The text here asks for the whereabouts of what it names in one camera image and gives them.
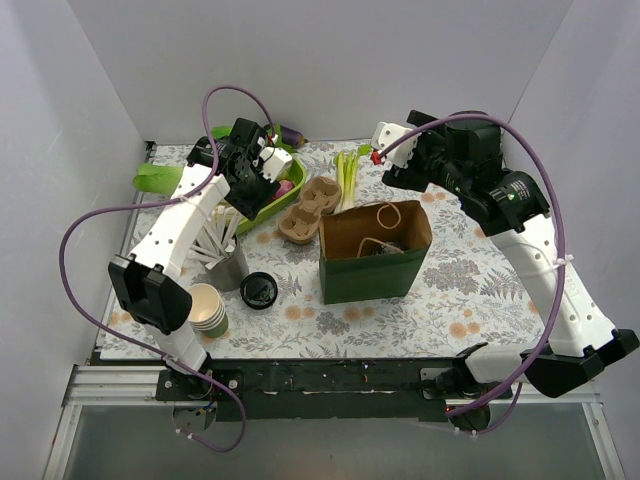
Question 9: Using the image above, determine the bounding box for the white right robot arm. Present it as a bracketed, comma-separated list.
[371, 111, 639, 398]

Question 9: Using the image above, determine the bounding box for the stack of green paper cups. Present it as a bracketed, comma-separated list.
[188, 283, 229, 339]

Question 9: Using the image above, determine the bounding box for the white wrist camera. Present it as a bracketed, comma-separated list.
[260, 146, 293, 182]
[370, 121, 419, 169]

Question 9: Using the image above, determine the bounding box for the floral table mat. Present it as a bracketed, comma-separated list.
[99, 138, 564, 360]

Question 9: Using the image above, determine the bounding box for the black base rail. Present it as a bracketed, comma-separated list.
[155, 357, 496, 422]

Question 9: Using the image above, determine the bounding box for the grey straw holder cup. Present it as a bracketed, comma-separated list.
[205, 245, 249, 292]

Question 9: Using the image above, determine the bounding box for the green vegetable tray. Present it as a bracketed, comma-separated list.
[237, 157, 307, 235]

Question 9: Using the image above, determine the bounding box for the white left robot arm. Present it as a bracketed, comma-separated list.
[108, 118, 291, 400]

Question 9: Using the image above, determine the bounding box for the purple onion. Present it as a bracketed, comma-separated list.
[275, 180, 295, 199]

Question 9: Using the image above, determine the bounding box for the brown cardboard cup carrier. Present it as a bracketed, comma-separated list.
[278, 202, 321, 244]

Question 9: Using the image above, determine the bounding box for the celery stalk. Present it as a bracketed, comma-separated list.
[334, 144, 372, 213]

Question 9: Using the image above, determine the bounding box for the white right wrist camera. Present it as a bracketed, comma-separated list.
[370, 121, 419, 169]

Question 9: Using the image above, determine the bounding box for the black coffee cup lid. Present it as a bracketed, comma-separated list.
[371, 242, 404, 255]

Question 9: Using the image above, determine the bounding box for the green paper bag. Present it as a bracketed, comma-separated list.
[319, 200, 433, 304]

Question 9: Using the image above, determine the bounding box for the purple eggplant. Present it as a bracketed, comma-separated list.
[277, 124, 308, 149]

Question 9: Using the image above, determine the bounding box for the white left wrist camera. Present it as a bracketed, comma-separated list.
[260, 146, 293, 182]

